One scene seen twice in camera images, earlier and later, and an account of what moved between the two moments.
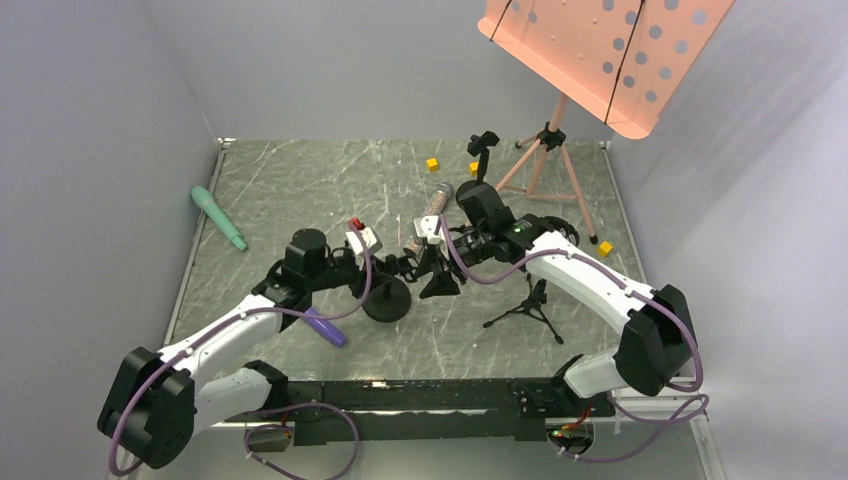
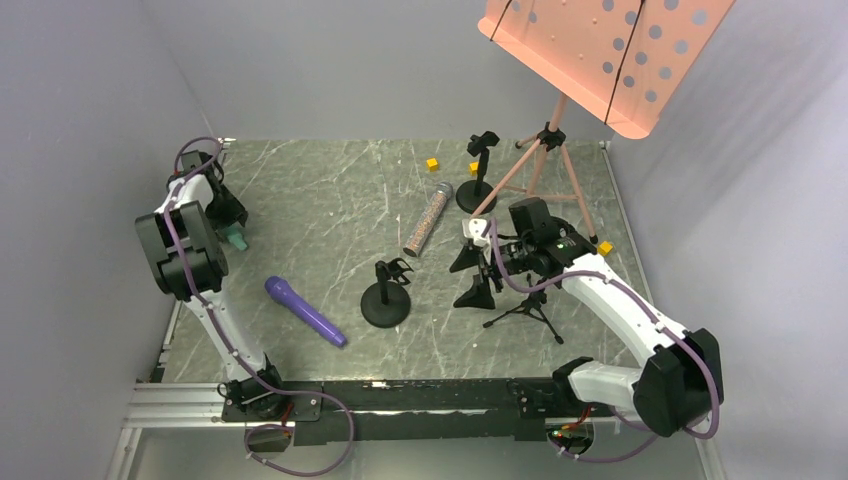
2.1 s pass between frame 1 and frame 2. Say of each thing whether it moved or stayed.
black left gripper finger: moved
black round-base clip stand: stayed
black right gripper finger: moved
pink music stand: stayed
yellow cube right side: stayed
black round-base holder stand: stayed
